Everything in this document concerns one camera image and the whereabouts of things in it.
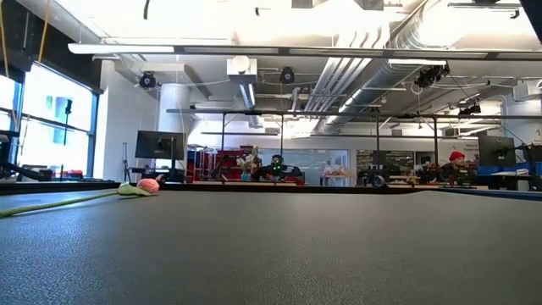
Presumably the black metal rack frame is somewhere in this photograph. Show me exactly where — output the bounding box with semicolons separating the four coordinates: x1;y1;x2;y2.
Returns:
166;108;542;187

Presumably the black table mat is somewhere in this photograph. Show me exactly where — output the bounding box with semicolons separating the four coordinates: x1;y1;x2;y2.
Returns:
0;189;542;305

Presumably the grey overhead light bar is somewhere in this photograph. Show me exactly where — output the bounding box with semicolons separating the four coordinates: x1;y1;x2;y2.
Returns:
67;42;542;61

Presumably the silver ventilation duct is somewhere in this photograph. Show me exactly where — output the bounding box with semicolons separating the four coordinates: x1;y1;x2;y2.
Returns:
324;57;424;135

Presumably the black robot with green light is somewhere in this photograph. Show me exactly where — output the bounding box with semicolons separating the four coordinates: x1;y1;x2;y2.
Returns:
253;154;304;186

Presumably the pale pink slim tulip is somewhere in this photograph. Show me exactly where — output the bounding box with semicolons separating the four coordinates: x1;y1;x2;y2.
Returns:
0;177;161;219

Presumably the white ceiling box unit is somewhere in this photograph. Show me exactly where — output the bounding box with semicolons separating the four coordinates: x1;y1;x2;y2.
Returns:
226;54;258;85

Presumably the yellow hanging cable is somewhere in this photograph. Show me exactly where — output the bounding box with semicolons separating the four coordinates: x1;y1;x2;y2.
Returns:
36;0;53;64
0;0;9;80

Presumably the black aluminium table frame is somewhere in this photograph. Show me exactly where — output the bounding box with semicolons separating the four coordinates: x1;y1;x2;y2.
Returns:
0;180;542;200

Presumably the black computer monitor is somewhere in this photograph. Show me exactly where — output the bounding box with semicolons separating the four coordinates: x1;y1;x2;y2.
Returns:
135;130;186;183
478;135;517;169

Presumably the person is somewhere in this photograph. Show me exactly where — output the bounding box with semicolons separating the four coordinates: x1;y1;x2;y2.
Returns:
440;151;469;183

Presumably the white round column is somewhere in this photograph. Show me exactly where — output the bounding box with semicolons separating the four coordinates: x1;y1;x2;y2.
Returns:
158;83;191;170

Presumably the black light stand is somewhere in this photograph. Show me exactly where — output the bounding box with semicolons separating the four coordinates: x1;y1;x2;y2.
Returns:
63;98;74;147

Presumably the blue-framed window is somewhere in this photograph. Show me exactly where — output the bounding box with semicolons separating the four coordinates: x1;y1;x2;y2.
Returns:
0;63;101;179

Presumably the red tool cabinet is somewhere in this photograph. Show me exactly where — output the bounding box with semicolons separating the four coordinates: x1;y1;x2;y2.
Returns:
188;147;259;181

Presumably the flower bouquet in blue vase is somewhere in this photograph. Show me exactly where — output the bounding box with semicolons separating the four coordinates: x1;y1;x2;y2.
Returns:
236;146;262;182

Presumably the black ceiling camera cluster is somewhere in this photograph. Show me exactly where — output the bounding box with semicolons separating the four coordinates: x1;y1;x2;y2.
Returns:
413;63;451;89

